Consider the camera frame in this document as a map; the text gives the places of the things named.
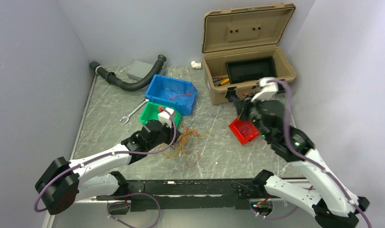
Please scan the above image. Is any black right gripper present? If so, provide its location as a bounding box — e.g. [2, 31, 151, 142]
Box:
[233, 92, 272, 141]

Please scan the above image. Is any black toolbox tray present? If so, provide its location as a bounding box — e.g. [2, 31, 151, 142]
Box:
[225, 57, 276, 84]

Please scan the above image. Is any black corrugated hose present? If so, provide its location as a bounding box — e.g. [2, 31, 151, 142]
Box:
[89, 55, 168, 92]

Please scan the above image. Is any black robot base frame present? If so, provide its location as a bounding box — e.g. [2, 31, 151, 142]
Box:
[96, 178, 273, 215]

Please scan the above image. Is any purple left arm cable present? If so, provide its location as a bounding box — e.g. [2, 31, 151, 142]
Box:
[33, 108, 178, 213]

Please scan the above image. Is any tan plastic toolbox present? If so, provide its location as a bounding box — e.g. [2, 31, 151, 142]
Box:
[202, 3, 296, 105]

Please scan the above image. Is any green plastic bin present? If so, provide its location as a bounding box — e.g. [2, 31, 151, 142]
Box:
[139, 102, 182, 127]

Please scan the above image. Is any grey flat block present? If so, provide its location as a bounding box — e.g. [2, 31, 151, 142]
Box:
[127, 60, 153, 81]

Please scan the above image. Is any yellow handled screwdriver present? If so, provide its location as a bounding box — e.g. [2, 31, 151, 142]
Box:
[212, 77, 230, 86]

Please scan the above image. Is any silver open-end wrench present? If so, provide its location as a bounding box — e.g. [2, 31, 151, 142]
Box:
[119, 98, 149, 124]

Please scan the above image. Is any blue plastic bin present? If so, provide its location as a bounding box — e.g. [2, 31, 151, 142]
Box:
[145, 74, 197, 116]

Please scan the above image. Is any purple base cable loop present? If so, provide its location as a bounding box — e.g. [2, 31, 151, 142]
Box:
[106, 190, 162, 228]

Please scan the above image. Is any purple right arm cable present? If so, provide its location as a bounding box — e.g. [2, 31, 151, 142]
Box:
[267, 78, 373, 228]

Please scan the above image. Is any yellow thin cable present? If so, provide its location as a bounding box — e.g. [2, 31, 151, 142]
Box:
[165, 125, 208, 158]

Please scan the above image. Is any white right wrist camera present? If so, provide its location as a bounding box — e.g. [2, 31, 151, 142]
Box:
[251, 77, 279, 103]

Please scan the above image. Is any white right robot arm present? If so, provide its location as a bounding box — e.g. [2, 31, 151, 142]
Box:
[233, 94, 371, 228]

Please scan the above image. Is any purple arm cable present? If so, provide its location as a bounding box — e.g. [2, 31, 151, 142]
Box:
[267, 78, 373, 228]
[33, 108, 178, 213]

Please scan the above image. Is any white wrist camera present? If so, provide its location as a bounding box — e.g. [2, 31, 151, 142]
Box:
[158, 106, 176, 128]
[251, 77, 279, 103]

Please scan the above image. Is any white pipe elbow fitting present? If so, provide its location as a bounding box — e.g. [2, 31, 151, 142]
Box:
[190, 61, 202, 69]

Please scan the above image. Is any red plastic bin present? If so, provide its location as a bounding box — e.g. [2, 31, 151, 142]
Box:
[229, 118, 260, 145]

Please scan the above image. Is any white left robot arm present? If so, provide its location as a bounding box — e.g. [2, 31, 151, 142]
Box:
[34, 120, 181, 215]

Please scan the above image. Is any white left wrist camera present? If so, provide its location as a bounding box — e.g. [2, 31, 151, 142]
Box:
[158, 106, 176, 128]

